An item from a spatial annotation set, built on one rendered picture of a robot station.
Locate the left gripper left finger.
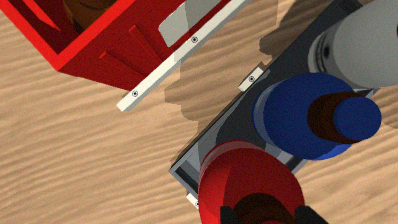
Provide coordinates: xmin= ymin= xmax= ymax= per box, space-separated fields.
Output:
xmin=220 ymin=206 xmax=239 ymax=224

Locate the red bottle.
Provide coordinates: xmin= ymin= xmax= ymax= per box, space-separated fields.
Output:
xmin=198 ymin=140 xmax=305 ymax=224

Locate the brown bottle with blue cap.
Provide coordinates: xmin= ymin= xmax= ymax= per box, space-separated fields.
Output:
xmin=63 ymin=0 xmax=118 ymax=35

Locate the dark grey tray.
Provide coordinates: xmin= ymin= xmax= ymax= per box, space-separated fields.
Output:
xmin=168 ymin=0 xmax=363 ymax=200

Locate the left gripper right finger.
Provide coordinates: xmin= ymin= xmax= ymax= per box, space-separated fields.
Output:
xmin=295 ymin=206 xmax=329 ymax=224

